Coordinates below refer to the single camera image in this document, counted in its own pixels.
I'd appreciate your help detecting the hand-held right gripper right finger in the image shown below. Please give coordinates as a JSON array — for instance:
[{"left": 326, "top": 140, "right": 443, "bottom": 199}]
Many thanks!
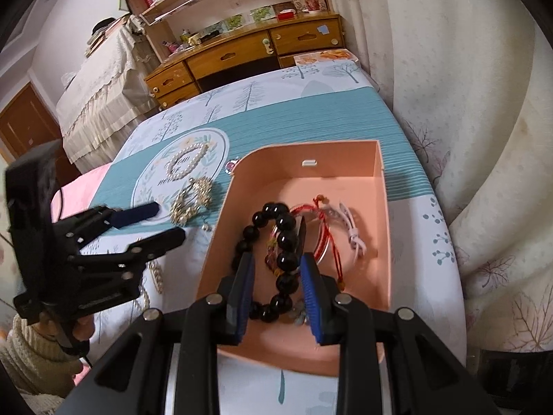
[{"left": 300, "top": 253, "right": 491, "bottom": 415}]

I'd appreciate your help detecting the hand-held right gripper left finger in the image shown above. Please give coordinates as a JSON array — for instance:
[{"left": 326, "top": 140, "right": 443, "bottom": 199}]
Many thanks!
[{"left": 56, "top": 251, "right": 256, "bottom": 415}]

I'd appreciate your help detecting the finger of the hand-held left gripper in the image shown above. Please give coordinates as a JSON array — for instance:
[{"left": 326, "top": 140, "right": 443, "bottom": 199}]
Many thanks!
[
  {"left": 56, "top": 201, "right": 160, "bottom": 249},
  {"left": 69, "top": 227, "right": 187, "bottom": 278}
]

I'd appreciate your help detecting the gold chain jewelry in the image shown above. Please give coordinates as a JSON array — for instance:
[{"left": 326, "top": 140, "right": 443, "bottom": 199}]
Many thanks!
[{"left": 170, "top": 177, "right": 214, "bottom": 227}]

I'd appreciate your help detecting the pearl bracelet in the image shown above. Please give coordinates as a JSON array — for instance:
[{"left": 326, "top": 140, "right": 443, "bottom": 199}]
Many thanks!
[{"left": 166, "top": 144, "right": 209, "bottom": 181}]

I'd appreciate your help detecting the black bead bracelet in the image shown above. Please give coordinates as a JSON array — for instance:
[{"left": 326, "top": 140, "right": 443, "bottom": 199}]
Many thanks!
[{"left": 231, "top": 201, "right": 304, "bottom": 323}]

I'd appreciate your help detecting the pink jewelry box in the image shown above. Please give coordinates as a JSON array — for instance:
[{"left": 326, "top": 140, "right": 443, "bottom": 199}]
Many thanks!
[{"left": 196, "top": 139, "right": 395, "bottom": 378}]

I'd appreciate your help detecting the person's left forearm cream sleeve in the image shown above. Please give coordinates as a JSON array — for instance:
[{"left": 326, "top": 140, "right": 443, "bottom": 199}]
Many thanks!
[{"left": 0, "top": 313, "right": 85, "bottom": 405}]

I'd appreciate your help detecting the person's left hand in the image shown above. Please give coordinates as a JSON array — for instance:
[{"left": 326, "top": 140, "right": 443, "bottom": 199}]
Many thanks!
[{"left": 39, "top": 311, "right": 96, "bottom": 347}]

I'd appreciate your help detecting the pink blanket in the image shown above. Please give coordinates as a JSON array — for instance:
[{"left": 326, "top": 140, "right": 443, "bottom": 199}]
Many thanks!
[{"left": 55, "top": 164, "right": 114, "bottom": 222}]

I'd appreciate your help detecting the brown wooden door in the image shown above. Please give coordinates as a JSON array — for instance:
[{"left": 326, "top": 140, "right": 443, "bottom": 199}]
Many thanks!
[{"left": 0, "top": 82, "right": 84, "bottom": 179}]

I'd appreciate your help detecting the cream lace cloth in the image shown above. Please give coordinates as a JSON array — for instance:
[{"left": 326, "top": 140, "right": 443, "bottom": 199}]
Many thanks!
[{"left": 55, "top": 24, "right": 161, "bottom": 165}]

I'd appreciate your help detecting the wooden desk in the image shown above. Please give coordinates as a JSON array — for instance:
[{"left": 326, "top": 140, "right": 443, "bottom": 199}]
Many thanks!
[{"left": 144, "top": 12, "right": 346, "bottom": 110}]

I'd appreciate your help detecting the tree printed bedsheet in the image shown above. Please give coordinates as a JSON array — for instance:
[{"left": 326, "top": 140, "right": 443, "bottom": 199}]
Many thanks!
[{"left": 80, "top": 58, "right": 468, "bottom": 415}]

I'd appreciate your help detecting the orange printed magazine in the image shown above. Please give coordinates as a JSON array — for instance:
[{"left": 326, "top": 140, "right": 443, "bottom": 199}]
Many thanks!
[{"left": 294, "top": 48, "right": 362, "bottom": 68}]

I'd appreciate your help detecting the leaf printed curtain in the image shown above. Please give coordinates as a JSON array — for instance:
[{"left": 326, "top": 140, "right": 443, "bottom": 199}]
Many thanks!
[{"left": 322, "top": 0, "right": 553, "bottom": 355}]

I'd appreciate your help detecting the red string bracelet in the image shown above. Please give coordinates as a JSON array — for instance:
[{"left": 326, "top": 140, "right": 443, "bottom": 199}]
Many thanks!
[{"left": 289, "top": 194, "right": 347, "bottom": 291}]

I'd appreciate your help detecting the white cord bracelet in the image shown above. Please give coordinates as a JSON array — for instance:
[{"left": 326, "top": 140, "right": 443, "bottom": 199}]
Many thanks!
[{"left": 336, "top": 201, "right": 369, "bottom": 264}]

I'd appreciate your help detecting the white wire basket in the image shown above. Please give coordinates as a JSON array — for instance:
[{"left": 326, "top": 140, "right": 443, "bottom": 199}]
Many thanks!
[{"left": 138, "top": 0, "right": 205, "bottom": 27}]

